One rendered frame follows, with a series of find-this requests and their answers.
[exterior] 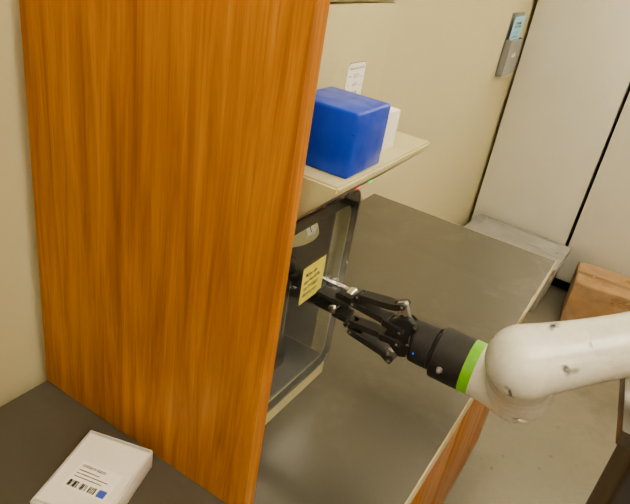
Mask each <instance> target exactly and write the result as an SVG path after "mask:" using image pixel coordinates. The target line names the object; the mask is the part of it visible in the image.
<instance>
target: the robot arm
mask: <svg viewBox="0 0 630 504"><path fill-rule="evenodd" d="M316 295H318V296H320V298H319V299H317V300H316V301H315V303H314V305H315V306H317V307H319V308H321V309H323V310H325V311H328V306H329V305H330V304H331V303H332V302H333V303H335V304H337V305H339V306H341V307H342V308H341V309H340V310H338V311H337V312H336V313H335V314H332V316H333V317H335V318H337V319H339V320H341V321H343V322H344V323H343V325H344V327H347V326H348V330H347V334H348V335H350V336H351V337H353V338H354V339H356V340H357V341H359V342H360V343H362V344H363V345H365V346H366V347H368V348H369V349H371V350H373V351H374V352H376V353H377V354H379V355H380V356H381V357H382V358H383V359H384V361H385V362H386V363H388V364H390V363H391V362H392V361H393V360H394V359H395V358H396V357H397V356H399V357H406V358H407V360H408V361H410V362H412V363H414V364H416V365H418V366H420V367H422V368H424V369H427V371H426V372H427V376H429V377H431V378H433V379H435V380H437V381H439V382H441V383H443V384H445V385H447V386H449V387H451V388H453V389H455V390H457V391H459V392H461V393H463V394H465V395H467V396H469V397H471V398H473V399H475V400H476V401H478V402H480V403H481V404H483V405H484V406H485V407H487V408H488V409H489V410H491V411H492V412H493V413H494V414H496V415H497V416H498V417H500V418H502V419H504V420H506V421H508V422H512V423H528V422H532V421H534V420H536V419H538V418H540V417H541V416H542V415H543V414H544V413H545V412H546V411H547V410H548V408H549V407H550V405H551V402H552V399H553V395H554V394H557V393H561V392H564V391H568V390H572V389H576V388H580V387H584V386H589V385H593V384H597V383H602V382H607V381H612V380H617V379H622V378H628V377H630V311H628V312H623V313H617V314H611V315H605V316H598V317H592V318H584V319H576V320H567V321H557V322H545V323H526V324H515V325H510V326H508V327H505V328H503V329H502V330H500V331H499V332H497V333H496V334H495V336H494V338H493V339H491V340H490V342H489V344H487V343H485V342H483V341H481V340H478V339H476V338H474V337H472V336H469V335H467V334H465V333H463V332H460V331H458V330H456V329H454V328H452V327H448V328H446V329H445V330H444V329H442V328H440V327H437V326H435V325H433V324H431V323H428V322H426V321H420V320H419V319H417V318H416V317H415V316H414V315H413V314H411V312H410V308H409V305H410V304H411V301H410V300H409V299H395V298H392V297H388V296H385V295H381V294H378V293H374V292H371V291H367V290H364V289H362V290H360V291H359V292H358V293H357V294H355V295H352V294H349V293H347V292H345V291H343V290H339V291H337V290H335V289H332V288H330V287H328V286H326V285H324V286H322V287H321V288H320V289H318V290H317V291H316ZM351 307H353V308H354V309H356V310H358V311H360V312H362V313H363V314H365V315H367V316H369V317H370V318H372V319H374V320H376V321H378V322H379V323H381V325H379V324H377V323H374V322H372V321H369V320H367V319H364V318H362V317H359V316H356V315H352V314H354V310H353V309H351ZM380 307H381V308H384V309H387V310H391V311H397V313H398V314H399V313H400V314H403V315H399V316H398V315H396V314H394V313H392V312H387V311H385V310H383V309H381V308H380ZM386 343H387V344H389V345H387V344H386Z"/></svg>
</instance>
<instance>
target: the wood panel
mask: <svg viewBox="0 0 630 504"><path fill-rule="evenodd" d="M19 6H20V20H21V33H22V47H23V60H24V74H25V88H26V101H27V115H28V128H29V142H30V156H31V169H32V183H33V196H34V210H35V223H36V237H37V251H38V264H39V278H40V291H41V305H42V319H43V332H44V346H45V359H46V373H47V381H49V382H50V383H52V384H53V385H55V386H56V387H58V388H59V389H61V390H62V391H63V392H65V393H66V394H68V395H69V396H71V397H72V398H74V399H75V400H77V401H78V402H79V403H81V404H82V405H84V406H85V407H87V408H88V409H90V410H91V411H93V412H94V413H95V414H97V415H98V416H100V417H101V418H103V419H104V420H106V421H107V422H109V423H110V424H111V425H113V426H114V427H116V428H117V429H119V430H120V431H122V432H123V433H124V434H126V435H127V436H129V437H130V438H132V439H133V440H135V441H136V442H138V443H139V444H140V445H142V446H143V447H145V448H147V449H150V450H152V451H153V453H154V454H155V455H156V456H158V457H159V458H161V459H162V460H164V461H165V462H167V463H168V464H170V465H171V466H172V467H174V468H175V469H177V470H178V471H180V472H181V473H183V474H184V475H186V476H187V477H188V478H190V479H191V480H193V481H194V482H196V483H197V484H199V485H200V486H201V487H203V488H204V489H206V490H207V491H209V492H210V493H212V494H213V495H215V496H216V497H217V498H219V499H220V500H222V501H223V502H225V503H226V504H253V501H254V495H255V488H256V482H257V475H258V468H259V462H260V455H261V449H262V442H263V436H264V429H265V423H266V416H267V410H268V403H269V397H270V390H271V384H272V377H273V371H274V364H275V358H276V351H277V345H278V338H279V332H280V325H281V319H282V312H283V306H284V299H285V293H286V286H287V280H288V273H289V267H290V260H291V254H292V247H293V241H294V234H295V228H296V221H297V214H298V208H299V201H300V195H301V188H302V182H303V175H304V169H305V162H306V156H307V149H308V143H309V136H310V130H311V123H312V117H313V110H314V104H315V97H316V91H317V84H318V78H319V71H320V65H321V58H322V52H323V45H324V39H325V32H326V26H327V19H328V13H329V6H330V0H19Z"/></svg>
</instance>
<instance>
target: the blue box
mask: <svg viewBox="0 0 630 504"><path fill-rule="evenodd" d="M390 107H391V105H390V104H389V103H386V102H383V101H379V100H376V99H373V98H369V97H366V96H363V95H359V94H356V93H353V92H349V91H346V90H343V89H339V88H336V87H333V86H331V87H326V88H322V89H318V90H317V91H316V97H315V104H314V110H313V117H312V123H311V130H310V136H309V143H308V149H307V156H306V162H305V165H308V166H311V167H313V168H316V169H319V170H322V171H324V172H327V173H330V174H332V175H335V176H338V177H341V178H343V179H347V178H349V177H351V176H353V175H355V174H358V173H360V172H362V171H364V170H366V169H368V168H370V167H372V166H374V165H376V164H378V162H379V159H380V154H381V149H382V145H383V140H384V135H385V131H386V126H387V124H388V123H387V121H388V117H389V112H390Z"/></svg>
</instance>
